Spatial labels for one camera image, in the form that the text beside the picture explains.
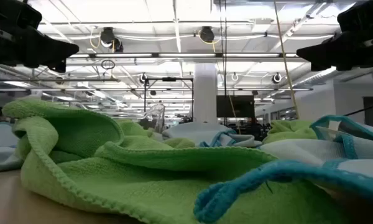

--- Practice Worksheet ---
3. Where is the black wall monitor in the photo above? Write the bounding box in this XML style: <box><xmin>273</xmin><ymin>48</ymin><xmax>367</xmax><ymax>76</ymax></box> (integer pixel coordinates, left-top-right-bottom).
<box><xmin>216</xmin><ymin>95</ymin><xmax>256</xmax><ymax>119</ymax></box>

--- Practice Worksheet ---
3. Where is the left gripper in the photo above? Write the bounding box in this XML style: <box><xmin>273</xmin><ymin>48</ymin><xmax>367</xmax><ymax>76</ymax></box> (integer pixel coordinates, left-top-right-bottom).
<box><xmin>0</xmin><ymin>26</ymin><xmax>80</xmax><ymax>73</ymax></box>

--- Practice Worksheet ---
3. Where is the yellow hanging cable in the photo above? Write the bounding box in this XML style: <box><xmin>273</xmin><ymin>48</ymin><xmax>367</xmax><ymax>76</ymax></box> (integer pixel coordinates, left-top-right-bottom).
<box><xmin>272</xmin><ymin>0</ymin><xmax>300</xmax><ymax>121</ymax></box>

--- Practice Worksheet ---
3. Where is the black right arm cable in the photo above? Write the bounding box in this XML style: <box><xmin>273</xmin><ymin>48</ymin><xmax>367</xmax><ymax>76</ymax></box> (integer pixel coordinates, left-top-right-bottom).
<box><xmin>343</xmin><ymin>101</ymin><xmax>373</xmax><ymax>118</ymax></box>

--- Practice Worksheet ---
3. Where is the black hanging cable loop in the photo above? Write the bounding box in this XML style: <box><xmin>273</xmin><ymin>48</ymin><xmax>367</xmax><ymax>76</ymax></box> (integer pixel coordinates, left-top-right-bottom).
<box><xmin>101</xmin><ymin>58</ymin><xmax>116</xmax><ymax>70</ymax></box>

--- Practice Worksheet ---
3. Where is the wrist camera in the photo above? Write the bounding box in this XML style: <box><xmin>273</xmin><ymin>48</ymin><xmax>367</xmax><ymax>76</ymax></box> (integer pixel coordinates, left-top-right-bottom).
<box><xmin>0</xmin><ymin>0</ymin><xmax>44</xmax><ymax>30</ymax></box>
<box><xmin>337</xmin><ymin>0</ymin><xmax>373</xmax><ymax>34</ymax></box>

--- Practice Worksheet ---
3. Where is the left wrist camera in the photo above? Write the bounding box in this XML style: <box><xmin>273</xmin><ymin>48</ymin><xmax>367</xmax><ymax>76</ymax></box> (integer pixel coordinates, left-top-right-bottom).
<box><xmin>0</xmin><ymin>0</ymin><xmax>44</xmax><ymax>30</ymax></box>

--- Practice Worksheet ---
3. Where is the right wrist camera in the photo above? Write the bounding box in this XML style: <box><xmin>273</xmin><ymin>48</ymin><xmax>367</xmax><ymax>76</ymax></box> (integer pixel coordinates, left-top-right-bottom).
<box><xmin>337</xmin><ymin>0</ymin><xmax>373</xmax><ymax>34</ymax></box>

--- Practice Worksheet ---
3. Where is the clear plastic bin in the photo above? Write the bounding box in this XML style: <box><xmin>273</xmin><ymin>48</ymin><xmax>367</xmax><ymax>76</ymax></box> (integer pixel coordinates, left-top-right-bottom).
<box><xmin>142</xmin><ymin>103</ymin><xmax>166</xmax><ymax>132</ymax></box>

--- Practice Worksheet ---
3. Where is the long ceiling light bar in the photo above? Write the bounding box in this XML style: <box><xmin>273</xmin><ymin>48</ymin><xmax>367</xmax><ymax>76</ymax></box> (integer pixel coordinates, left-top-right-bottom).
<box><xmin>67</xmin><ymin>52</ymin><xmax>299</xmax><ymax>59</ymax></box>

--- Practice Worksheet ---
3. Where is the black ceiling cable reel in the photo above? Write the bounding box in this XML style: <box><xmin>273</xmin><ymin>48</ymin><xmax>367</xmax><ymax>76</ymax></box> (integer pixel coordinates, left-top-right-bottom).
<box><xmin>99</xmin><ymin>26</ymin><xmax>124</xmax><ymax>53</ymax></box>
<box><xmin>198</xmin><ymin>26</ymin><xmax>216</xmax><ymax>44</ymax></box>

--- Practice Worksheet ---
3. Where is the black rig frame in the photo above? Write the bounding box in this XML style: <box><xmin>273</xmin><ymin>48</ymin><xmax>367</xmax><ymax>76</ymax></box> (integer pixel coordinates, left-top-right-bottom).
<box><xmin>144</xmin><ymin>77</ymin><xmax>195</xmax><ymax>124</ymax></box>

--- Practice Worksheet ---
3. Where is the green microfiber towel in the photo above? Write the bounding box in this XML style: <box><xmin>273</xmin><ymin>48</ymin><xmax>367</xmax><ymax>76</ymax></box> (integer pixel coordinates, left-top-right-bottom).
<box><xmin>262</xmin><ymin>119</ymin><xmax>319</xmax><ymax>145</ymax></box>
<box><xmin>1</xmin><ymin>98</ymin><xmax>349</xmax><ymax>224</ymax></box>

